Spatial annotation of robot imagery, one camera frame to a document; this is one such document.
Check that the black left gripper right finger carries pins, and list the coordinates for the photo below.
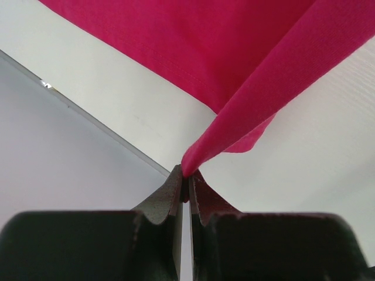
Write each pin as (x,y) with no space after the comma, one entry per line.
(228,244)

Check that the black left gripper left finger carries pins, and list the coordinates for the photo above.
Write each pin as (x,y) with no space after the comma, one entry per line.
(143,243)

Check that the pink t shirt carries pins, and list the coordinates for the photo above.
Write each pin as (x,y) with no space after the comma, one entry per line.
(245,60)

